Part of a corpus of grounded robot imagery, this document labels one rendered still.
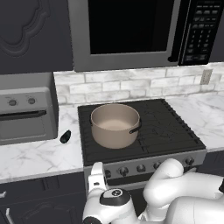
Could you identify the white wall outlet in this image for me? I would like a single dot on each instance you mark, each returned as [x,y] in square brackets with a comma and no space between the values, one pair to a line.
[206,76]

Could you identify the black stove with grates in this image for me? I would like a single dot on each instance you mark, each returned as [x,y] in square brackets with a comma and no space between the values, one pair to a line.
[163,128]

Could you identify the dark grey drawer front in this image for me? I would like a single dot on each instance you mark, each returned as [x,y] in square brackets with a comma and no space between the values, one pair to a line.
[43,186]

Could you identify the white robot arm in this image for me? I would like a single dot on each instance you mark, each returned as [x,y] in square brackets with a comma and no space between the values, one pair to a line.
[186,192]

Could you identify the dark grey base cupboard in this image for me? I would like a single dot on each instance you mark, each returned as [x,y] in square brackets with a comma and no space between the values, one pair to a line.
[214,162]

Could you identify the grey toaster oven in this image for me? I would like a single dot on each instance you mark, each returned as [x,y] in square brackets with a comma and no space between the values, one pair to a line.
[29,125]

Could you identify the dark round stove knob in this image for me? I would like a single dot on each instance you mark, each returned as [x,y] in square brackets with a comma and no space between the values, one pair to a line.
[156,165]
[123,171]
[108,173]
[189,160]
[141,168]

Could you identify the beige cooking pot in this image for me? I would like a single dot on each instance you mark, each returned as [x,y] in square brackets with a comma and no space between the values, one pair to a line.
[115,137]

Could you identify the dark grey wall cupboard door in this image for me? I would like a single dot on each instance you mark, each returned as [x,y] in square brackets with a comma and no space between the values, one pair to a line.
[35,35]

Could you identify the dark grey base cupboard door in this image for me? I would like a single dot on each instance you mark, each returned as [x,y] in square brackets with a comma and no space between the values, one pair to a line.
[49,211]

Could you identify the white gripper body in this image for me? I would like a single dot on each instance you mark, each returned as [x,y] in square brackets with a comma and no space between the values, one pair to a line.
[97,169]

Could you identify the silver black microwave oven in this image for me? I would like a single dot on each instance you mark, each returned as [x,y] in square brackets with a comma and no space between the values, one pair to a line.
[128,32]

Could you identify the dark purple eggplant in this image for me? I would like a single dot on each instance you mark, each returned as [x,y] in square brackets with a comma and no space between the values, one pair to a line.
[65,136]

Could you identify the grey toaster oven knob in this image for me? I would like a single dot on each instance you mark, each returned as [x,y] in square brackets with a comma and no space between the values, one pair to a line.
[31,101]
[12,102]

